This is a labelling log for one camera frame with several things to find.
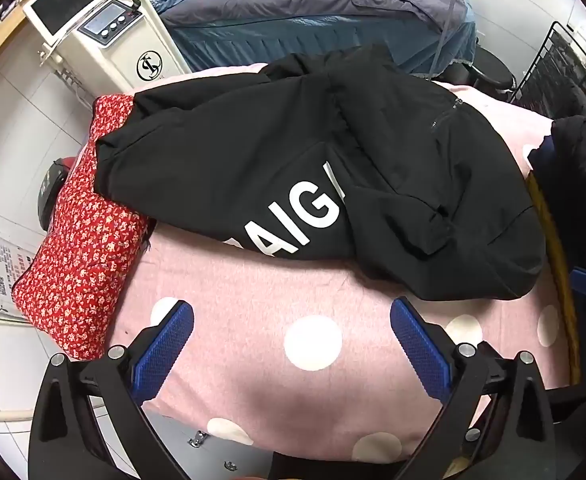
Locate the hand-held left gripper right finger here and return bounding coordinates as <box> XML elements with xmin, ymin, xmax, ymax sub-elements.
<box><xmin>389</xmin><ymin>296</ymin><xmax>556</xmax><ymax>480</ymax></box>

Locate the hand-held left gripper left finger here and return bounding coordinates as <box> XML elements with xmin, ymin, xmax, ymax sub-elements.
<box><xmin>27</xmin><ymin>300</ymin><xmax>195</xmax><ymax>480</ymax></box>

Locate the black jacket with white print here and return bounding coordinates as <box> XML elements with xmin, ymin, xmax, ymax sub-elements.
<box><xmin>94</xmin><ymin>42</ymin><xmax>547</xmax><ymax>302</ymax></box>

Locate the yellow curved strip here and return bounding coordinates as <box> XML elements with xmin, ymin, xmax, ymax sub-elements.
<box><xmin>525</xmin><ymin>170</ymin><xmax>582</xmax><ymax>386</ymax></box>

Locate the pink polka dot blanket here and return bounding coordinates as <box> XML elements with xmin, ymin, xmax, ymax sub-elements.
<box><xmin>80</xmin><ymin>62</ymin><xmax>581</xmax><ymax>463</ymax></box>

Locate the dark quilted jacket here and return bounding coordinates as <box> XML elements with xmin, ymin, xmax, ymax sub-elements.
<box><xmin>525</xmin><ymin>82</ymin><xmax>586</xmax><ymax>281</ymax></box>

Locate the black round device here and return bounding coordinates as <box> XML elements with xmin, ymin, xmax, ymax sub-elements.
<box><xmin>37</xmin><ymin>157</ymin><xmax>77</xmax><ymax>235</ymax></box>

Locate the black round stool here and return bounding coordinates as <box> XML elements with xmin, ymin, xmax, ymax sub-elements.
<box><xmin>465</xmin><ymin>50</ymin><xmax>518</xmax><ymax>95</ymax></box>

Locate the white machine with screen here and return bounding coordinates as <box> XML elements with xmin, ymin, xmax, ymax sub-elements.
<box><xmin>22</xmin><ymin>0</ymin><xmax>194</xmax><ymax>96</ymax></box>

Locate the clear plastic pole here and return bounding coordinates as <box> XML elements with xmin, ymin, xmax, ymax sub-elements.
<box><xmin>435</xmin><ymin>0</ymin><xmax>470</xmax><ymax>78</ymax></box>

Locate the black wire rack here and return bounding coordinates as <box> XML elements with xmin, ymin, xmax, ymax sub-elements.
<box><xmin>510</xmin><ymin>20</ymin><xmax>586</xmax><ymax>111</ymax></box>

